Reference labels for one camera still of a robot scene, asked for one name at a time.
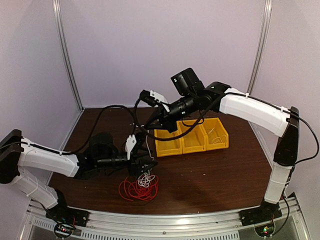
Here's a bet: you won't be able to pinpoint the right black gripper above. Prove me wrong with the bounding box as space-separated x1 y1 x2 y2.
144 91 199 133

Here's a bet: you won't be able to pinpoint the white cable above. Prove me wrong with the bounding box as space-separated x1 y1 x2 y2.
136 124 157 188
207 127 228 146

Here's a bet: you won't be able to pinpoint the red cable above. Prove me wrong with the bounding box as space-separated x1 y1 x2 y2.
118 174 160 202

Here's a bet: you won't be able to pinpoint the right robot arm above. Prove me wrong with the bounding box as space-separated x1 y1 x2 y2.
139 67 300 221

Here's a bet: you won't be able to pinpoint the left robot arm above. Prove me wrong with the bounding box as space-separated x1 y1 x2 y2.
0 129 158 222

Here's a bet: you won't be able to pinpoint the right black camera cable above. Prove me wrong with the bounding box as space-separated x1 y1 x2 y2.
132 97 216 141

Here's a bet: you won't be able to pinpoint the black camera cable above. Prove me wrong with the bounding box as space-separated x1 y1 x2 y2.
59 104 141 157
132 97 216 141

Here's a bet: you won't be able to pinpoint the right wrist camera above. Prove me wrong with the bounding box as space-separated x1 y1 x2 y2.
139 90 170 112

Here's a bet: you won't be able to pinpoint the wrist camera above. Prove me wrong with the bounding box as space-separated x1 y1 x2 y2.
139 90 170 112
125 132 145 161

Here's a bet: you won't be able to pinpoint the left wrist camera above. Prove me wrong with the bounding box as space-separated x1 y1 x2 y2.
125 132 145 161

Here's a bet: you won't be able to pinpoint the left black camera cable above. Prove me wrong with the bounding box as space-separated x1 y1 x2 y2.
59 104 141 157

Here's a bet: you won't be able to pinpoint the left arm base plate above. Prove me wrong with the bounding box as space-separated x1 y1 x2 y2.
45 208 90 227

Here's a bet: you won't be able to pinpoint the front aluminium rail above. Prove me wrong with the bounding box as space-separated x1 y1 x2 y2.
18 196 312 240

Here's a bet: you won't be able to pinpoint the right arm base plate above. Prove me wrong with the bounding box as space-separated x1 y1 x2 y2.
239 206 282 227

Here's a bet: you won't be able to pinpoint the left aluminium frame post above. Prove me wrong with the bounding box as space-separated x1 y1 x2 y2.
52 0 84 112

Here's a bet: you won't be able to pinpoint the aluminium frame post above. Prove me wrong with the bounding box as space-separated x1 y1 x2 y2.
247 0 273 94
52 0 84 112

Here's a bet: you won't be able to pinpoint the right aluminium frame post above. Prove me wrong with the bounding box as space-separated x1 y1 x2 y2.
247 0 273 94

